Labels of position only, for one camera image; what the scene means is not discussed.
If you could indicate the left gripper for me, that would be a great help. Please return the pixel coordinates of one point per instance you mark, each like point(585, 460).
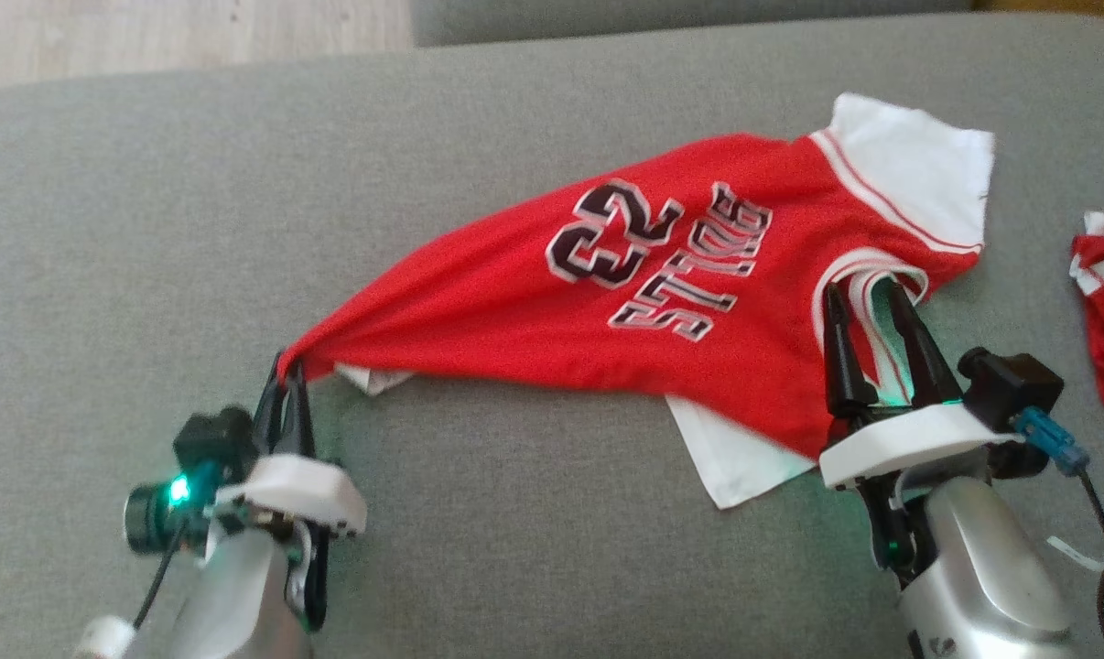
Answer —
point(305, 490)

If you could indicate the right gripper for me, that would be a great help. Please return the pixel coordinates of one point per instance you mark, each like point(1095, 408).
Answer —
point(909, 444)

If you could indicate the red basketball jersey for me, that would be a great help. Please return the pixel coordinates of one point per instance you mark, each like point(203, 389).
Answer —
point(515, 293)

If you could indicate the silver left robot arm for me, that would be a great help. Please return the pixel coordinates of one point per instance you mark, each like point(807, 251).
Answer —
point(241, 595)

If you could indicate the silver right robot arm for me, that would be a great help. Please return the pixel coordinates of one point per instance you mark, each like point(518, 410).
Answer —
point(982, 567)

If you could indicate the light grey sofa cushion section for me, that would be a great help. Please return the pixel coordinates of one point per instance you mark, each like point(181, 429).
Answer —
point(653, 16)

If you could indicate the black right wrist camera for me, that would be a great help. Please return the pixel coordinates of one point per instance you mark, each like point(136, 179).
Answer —
point(1014, 384)

